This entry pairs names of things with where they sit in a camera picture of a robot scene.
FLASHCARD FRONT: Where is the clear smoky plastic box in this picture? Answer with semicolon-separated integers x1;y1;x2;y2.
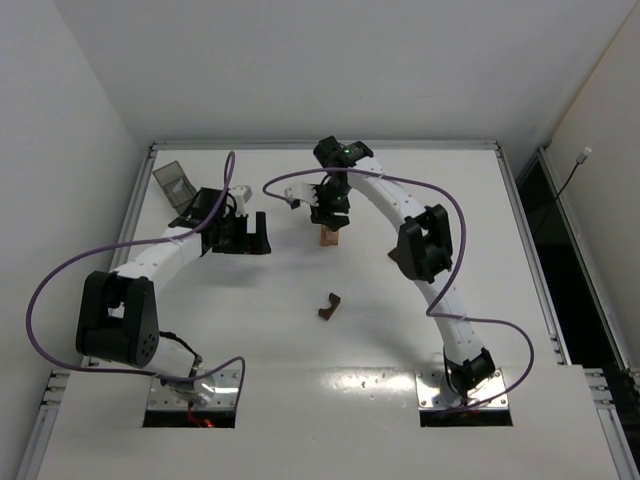
152;161;197;214

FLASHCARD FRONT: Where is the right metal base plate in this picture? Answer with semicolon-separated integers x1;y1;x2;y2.
415;369;509;411

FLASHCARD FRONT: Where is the black hanging wall cable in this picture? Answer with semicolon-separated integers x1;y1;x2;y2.
542;146;593;221

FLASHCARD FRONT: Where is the wide light wood block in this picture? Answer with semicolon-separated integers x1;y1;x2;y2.
321;225;339;240

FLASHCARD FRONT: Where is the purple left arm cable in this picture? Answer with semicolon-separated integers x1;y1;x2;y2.
25;151;247;401

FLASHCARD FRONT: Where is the dark brown arch block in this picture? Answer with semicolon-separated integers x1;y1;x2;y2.
318;292;342;321

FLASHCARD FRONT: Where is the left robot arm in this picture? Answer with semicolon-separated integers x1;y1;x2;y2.
75;185;271;396

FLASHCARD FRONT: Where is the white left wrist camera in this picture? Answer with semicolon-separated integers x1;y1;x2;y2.
230;185;253;216

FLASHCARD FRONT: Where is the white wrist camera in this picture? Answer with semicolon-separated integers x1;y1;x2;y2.
230;185;253;216
284;182;318;209

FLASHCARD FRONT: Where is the metal base plate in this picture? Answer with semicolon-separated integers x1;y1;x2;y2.
415;369;509;411
146;369;241;412

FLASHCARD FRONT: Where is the aluminium table frame rail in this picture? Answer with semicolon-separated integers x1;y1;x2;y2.
14;139;640;480

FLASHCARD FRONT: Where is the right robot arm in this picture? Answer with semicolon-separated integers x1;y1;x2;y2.
310;136;495;403

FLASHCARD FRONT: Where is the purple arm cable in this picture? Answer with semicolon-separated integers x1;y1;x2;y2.
262;168;535;417
25;151;247;401

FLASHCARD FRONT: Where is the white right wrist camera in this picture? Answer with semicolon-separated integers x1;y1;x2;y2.
284;182;318;209

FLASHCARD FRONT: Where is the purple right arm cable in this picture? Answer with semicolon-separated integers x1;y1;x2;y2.
262;168;535;417

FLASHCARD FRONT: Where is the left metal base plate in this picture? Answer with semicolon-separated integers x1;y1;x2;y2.
146;369;241;412

